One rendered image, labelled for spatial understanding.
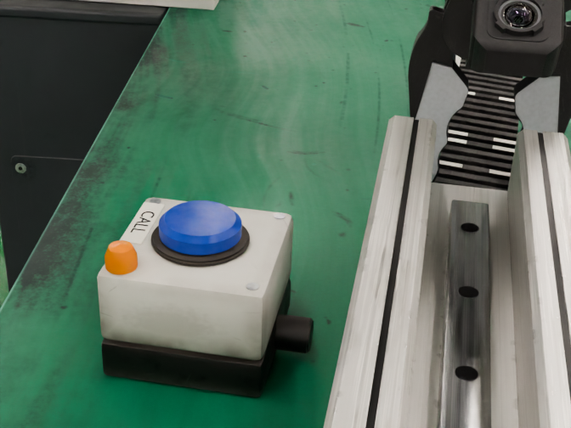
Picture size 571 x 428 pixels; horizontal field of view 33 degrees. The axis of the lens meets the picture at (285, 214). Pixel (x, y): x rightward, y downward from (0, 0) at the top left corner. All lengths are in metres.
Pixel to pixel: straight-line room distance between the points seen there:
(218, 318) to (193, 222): 0.05
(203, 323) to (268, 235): 0.06
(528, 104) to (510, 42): 0.11
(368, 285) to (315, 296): 0.14
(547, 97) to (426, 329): 0.21
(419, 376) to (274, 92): 0.42
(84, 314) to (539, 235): 0.24
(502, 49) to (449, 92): 0.11
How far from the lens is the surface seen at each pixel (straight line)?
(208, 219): 0.46
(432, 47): 0.59
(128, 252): 0.44
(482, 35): 0.50
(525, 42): 0.50
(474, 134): 0.68
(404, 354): 0.36
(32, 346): 0.50
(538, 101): 0.60
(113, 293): 0.45
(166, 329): 0.45
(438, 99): 0.60
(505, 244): 0.51
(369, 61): 0.87
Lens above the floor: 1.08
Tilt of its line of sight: 30 degrees down
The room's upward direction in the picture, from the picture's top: 2 degrees clockwise
